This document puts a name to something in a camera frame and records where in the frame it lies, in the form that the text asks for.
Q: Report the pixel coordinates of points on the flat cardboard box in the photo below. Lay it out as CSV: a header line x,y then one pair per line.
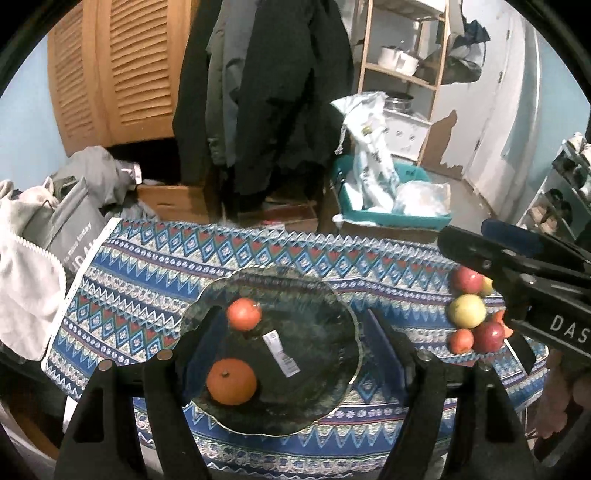
x,y
281,217

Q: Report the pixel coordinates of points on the wooden louvered cabinet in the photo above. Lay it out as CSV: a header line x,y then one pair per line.
x,y
129,69

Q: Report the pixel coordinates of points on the orange-red fruit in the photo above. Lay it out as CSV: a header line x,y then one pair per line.
x,y
501,319

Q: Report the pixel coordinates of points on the white towel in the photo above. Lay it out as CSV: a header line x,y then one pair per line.
x,y
27,286

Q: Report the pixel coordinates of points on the wooden shelf rack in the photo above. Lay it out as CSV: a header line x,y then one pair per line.
x,y
364,55

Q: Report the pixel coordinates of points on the dark red apple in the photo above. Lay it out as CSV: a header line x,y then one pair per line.
x,y
489,337

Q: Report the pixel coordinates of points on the grey jacket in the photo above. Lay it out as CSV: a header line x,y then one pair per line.
x,y
221,92

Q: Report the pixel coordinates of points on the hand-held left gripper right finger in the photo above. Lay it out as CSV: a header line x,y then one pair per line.
x,y
388,346

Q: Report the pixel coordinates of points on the black jacket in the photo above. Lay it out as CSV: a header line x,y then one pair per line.
x,y
194,92

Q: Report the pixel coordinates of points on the small yellow fruit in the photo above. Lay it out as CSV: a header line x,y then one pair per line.
x,y
487,287

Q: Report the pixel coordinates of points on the orange mandarin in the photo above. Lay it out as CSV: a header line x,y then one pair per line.
x,y
231,382

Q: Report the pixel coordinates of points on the white printed box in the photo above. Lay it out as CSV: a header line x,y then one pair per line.
x,y
406,134

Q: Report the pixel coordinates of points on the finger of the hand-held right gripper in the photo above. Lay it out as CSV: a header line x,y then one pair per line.
x,y
475,251
512,235

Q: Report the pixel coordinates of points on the small red peach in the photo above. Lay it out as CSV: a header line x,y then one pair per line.
x,y
244,314

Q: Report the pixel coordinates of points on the yellow-green apple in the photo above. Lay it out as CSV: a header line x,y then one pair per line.
x,y
467,310

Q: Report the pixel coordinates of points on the shoe rack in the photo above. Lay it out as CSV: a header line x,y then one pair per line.
x,y
531,207

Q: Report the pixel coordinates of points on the grey clothing pile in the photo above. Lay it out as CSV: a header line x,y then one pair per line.
x,y
92,170

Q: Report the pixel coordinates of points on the white printed rice bag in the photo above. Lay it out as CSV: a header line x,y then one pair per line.
x,y
369,152

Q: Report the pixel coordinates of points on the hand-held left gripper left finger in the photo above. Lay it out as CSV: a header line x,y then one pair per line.
x,y
203,344

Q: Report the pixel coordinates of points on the person's right hand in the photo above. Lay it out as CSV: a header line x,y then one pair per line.
x,y
570,401

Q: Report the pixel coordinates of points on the clear plastic bag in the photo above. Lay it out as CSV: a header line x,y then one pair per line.
x,y
422,198

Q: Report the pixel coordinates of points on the camouflage bag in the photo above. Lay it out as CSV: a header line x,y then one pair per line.
x,y
457,69

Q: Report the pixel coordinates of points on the wooden box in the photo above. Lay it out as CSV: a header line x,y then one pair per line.
x,y
175,201

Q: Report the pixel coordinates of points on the grey fabric bag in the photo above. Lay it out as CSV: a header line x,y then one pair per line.
x,y
64,221

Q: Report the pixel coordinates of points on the steel pot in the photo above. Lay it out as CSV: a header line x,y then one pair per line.
x,y
399,102

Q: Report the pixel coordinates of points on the white pot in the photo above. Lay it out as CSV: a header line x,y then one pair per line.
x,y
399,60

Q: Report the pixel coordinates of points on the teal plastic basket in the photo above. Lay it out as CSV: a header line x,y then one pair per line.
x,y
415,171

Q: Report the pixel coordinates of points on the blue patterned tablecloth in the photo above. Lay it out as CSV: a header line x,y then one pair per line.
x,y
138,286

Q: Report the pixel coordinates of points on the dark green glass plate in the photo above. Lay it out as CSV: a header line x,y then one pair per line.
x,y
314,332

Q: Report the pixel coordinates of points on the black hooded coat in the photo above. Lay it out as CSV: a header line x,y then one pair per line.
x,y
286,92

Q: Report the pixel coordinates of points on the group of shoes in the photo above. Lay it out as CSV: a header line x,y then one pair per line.
x,y
572,166

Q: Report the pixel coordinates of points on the small red-orange fruit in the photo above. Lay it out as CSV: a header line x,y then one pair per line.
x,y
461,340

